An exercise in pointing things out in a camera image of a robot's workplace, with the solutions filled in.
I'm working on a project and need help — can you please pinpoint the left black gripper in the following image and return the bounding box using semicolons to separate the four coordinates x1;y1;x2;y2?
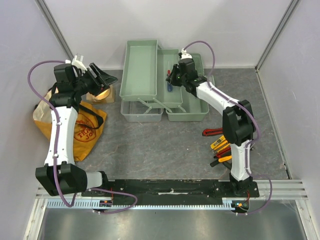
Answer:
72;63;118;97

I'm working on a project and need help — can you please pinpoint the blue red screwdriver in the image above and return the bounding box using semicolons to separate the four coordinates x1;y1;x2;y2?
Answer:
166;70;173;92

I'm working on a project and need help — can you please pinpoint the green clear-lid toolbox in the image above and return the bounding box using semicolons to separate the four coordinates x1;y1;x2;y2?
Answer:
119;39;209;123

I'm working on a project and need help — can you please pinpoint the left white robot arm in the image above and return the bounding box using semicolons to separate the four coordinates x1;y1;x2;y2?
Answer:
35;62;118;197

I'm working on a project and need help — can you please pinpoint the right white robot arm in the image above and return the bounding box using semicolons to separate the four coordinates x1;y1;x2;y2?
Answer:
166;58;258;197

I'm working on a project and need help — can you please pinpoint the yellow tape roll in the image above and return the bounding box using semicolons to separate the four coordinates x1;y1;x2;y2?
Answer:
93;88;111;101

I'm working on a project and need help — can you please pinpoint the yellow canvas tote bag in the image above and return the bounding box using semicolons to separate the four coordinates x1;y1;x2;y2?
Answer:
32;100;107;162

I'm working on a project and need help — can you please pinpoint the red black utility knife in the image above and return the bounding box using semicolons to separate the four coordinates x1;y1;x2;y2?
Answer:
202;127;223;137

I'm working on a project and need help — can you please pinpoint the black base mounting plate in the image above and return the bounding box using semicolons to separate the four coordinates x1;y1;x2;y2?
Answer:
81;179;260;200

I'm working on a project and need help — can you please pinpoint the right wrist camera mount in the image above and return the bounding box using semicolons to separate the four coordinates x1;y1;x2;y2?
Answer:
178;48;193;60

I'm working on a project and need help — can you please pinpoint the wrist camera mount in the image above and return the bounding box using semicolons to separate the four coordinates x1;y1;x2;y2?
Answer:
64;54;87;72
178;48;193;60

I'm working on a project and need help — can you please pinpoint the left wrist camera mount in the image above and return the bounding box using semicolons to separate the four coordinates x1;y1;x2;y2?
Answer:
64;54;87;72

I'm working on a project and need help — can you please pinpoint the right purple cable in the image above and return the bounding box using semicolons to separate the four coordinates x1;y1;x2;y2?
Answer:
183;40;274;215

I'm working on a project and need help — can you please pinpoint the red handled screwdriver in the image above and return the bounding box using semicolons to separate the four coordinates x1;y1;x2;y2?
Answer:
214;146;231;159

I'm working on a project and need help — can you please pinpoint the orange handled screwdriver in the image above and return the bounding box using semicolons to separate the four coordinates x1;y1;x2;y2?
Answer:
218;155;232;163

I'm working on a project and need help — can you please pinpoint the black handled tool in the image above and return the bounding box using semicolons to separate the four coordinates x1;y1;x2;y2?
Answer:
210;160;232;170

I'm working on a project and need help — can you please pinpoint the blue slotted cable duct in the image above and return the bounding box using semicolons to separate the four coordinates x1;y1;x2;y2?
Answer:
46;198;237;210

